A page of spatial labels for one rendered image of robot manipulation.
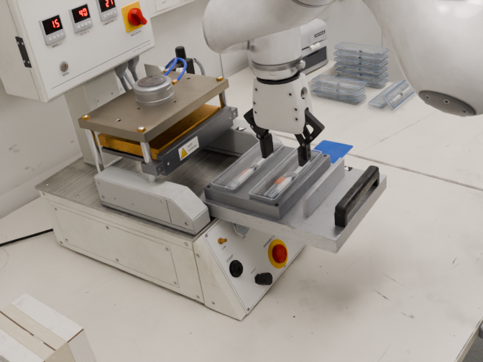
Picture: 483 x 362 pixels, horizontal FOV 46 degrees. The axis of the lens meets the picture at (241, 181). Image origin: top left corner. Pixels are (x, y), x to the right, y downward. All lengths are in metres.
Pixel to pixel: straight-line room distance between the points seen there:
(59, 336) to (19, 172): 0.69
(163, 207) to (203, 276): 0.15
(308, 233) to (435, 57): 0.52
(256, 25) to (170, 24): 1.12
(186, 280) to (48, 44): 0.53
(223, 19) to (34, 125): 0.93
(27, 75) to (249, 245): 0.55
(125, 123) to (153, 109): 0.07
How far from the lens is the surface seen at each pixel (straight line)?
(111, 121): 1.13
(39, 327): 1.12
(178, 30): 1.94
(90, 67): 1.23
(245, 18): 0.81
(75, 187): 1.31
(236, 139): 1.26
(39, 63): 1.16
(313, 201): 1.00
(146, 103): 1.16
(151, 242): 1.15
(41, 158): 1.69
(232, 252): 1.11
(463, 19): 0.52
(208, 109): 1.22
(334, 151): 1.63
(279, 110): 0.98
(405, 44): 0.53
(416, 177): 1.52
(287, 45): 0.93
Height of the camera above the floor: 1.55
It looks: 32 degrees down
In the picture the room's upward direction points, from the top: 8 degrees counter-clockwise
